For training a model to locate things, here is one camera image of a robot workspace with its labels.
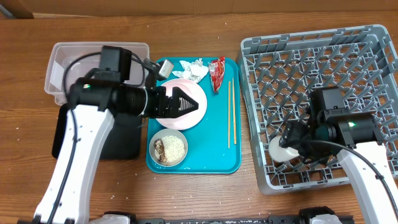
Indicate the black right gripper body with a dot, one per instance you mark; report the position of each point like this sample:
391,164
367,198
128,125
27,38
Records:
294,137

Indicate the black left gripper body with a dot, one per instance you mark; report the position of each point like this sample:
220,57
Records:
149,103

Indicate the white paper cup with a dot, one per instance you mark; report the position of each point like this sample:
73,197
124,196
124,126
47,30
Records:
281,154

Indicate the white napkin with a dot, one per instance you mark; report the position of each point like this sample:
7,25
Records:
193,71

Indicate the grey bowl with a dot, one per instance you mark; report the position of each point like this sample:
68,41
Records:
161,134

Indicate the red snack wrapper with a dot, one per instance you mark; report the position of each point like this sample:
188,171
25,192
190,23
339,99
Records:
216,69

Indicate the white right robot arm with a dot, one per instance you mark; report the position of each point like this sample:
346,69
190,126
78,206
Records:
355,139

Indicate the pink plate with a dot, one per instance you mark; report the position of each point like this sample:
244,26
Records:
194,91

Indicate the black rectangular tray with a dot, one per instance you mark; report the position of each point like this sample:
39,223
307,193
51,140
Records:
122,143

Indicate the teal serving tray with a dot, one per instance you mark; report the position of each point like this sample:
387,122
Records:
208,151

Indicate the left wooden chopstick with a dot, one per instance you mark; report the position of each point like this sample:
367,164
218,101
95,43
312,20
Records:
229,114

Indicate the wooden chopstick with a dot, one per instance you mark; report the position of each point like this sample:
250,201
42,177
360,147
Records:
229,114
234,113

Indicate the right wooden chopstick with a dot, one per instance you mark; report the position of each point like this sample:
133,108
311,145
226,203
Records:
234,113

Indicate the grey dish rack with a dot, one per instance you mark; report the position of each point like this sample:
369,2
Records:
277,73

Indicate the clear plastic bin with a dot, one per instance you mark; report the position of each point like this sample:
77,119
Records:
64,53

